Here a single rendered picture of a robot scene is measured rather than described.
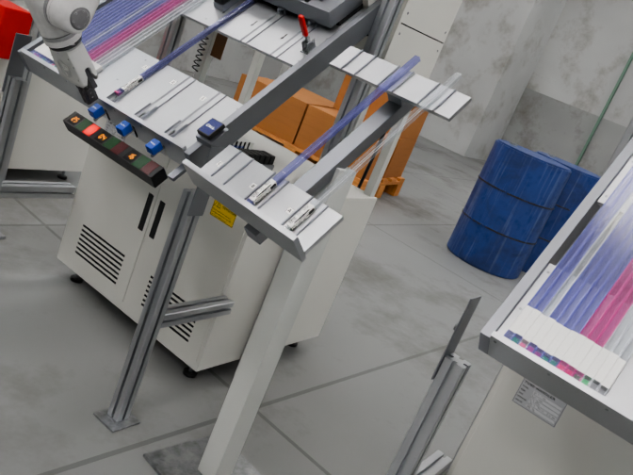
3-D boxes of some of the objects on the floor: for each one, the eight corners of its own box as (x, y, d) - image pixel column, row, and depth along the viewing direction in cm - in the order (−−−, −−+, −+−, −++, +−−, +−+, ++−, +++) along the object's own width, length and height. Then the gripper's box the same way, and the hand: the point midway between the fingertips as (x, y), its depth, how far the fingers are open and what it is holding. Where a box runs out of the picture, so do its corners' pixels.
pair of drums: (561, 275, 537) (613, 179, 514) (525, 295, 442) (586, 177, 418) (483, 236, 567) (528, 142, 543) (433, 245, 471) (486, 133, 448)
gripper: (96, 38, 151) (122, 104, 165) (56, 16, 158) (85, 81, 172) (69, 56, 148) (98, 121, 162) (29, 33, 155) (61, 97, 169)
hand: (89, 93), depth 165 cm, fingers closed
